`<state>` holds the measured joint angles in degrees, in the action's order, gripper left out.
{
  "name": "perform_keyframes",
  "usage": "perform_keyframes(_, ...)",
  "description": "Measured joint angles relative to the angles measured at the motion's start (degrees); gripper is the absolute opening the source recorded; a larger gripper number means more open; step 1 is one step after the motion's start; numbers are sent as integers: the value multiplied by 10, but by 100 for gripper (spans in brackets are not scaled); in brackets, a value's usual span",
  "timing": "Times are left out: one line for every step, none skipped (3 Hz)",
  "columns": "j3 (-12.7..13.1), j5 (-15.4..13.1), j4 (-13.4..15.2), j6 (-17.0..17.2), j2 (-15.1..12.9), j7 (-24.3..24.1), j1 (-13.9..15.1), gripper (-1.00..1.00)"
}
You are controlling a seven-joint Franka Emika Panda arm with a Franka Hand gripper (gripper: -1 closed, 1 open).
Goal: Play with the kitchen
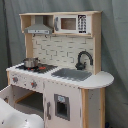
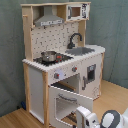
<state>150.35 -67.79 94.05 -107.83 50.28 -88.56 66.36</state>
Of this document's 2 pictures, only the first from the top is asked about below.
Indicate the white oven door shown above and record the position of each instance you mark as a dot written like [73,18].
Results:
[7,95]

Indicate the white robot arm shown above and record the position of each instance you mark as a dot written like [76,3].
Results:
[12,118]

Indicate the wooden toy kitchen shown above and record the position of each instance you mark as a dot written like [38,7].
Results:
[86,98]

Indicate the grey toy sink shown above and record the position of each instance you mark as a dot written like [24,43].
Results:
[72,74]

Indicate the black toy faucet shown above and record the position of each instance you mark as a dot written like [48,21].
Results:
[81,64]

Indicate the black toy stovetop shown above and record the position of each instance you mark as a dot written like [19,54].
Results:
[40,68]

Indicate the steel toy pot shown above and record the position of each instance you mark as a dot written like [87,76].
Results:
[30,62]

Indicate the white toy microwave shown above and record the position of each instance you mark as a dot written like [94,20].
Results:
[72,24]

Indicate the grey range hood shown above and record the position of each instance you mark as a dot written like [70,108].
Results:
[39,27]

